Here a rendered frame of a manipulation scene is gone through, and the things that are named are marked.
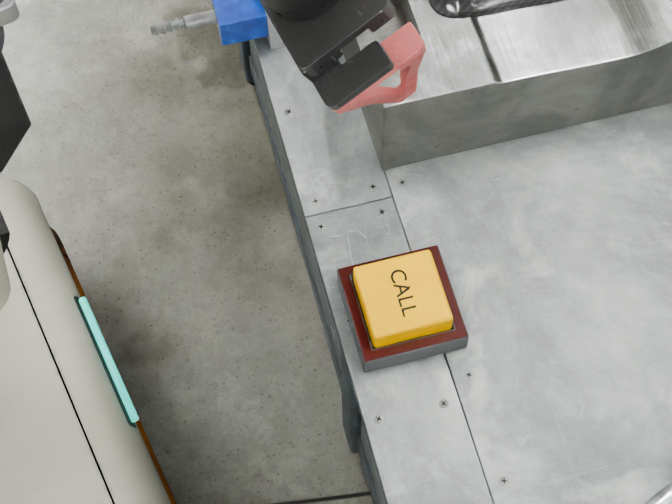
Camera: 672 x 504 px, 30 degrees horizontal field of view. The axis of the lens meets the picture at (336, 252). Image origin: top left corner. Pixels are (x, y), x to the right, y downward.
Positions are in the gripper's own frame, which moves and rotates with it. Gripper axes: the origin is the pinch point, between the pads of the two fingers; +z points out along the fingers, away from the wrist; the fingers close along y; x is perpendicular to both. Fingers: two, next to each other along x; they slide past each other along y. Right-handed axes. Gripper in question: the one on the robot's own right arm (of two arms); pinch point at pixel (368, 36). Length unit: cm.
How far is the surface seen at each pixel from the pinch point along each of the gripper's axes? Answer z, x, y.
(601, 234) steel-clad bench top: 24.1, -4.0, -11.9
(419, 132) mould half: 15.7, 2.7, 0.3
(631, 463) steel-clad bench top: 20.5, 3.0, -28.6
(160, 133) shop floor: 88, 48, 66
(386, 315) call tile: 12.2, 11.2, -12.1
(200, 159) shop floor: 89, 44, 58
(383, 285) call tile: 12.6, 10.4, -9.8
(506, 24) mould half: 16.1, -7.4, 3.7
